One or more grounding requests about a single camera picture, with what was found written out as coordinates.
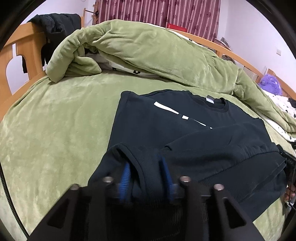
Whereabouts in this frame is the black sweatshirt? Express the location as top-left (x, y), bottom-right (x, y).
top-left (88, 90), bottom-right (287, 220)

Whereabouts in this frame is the person's hand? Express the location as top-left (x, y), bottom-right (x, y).
top-left (284, 184), bottom-right (295, 201)

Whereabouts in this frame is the white floral quilt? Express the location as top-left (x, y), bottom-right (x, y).
top-left (87, 29), bottom-right (296, 149)

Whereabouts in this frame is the green plush bed sheet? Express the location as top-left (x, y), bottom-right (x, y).
top-left (1, 70), bottom-right (293, 240)

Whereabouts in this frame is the purple plush toy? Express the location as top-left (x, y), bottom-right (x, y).
top-left (258, 74), bottom-right (282, 95)

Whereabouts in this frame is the clutter of boxes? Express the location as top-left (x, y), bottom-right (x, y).
top-left (213, 37), bottom-right (231, 51)

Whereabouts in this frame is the green folded quilt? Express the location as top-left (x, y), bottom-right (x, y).
top-left (46, 20), bottom-right (295, 135)

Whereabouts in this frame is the maroon striped curtain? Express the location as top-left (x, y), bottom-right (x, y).
top-left (93, 0), bottom-right (221, 41)

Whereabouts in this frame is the black jacket on headboard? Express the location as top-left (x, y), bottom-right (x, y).
top-left (28, 13), bottom-right (81, 67)

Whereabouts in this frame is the wooden coat rack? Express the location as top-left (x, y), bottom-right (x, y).
top-left (83, 0), bottom-right (98, 27)

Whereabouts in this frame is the black cable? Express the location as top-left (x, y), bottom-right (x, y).
top-left (0, 162), bottom-right (30, 239)

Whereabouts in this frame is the wooden bed frame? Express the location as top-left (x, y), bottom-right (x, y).
top-left (0, 22), bottom-right (296, 114)

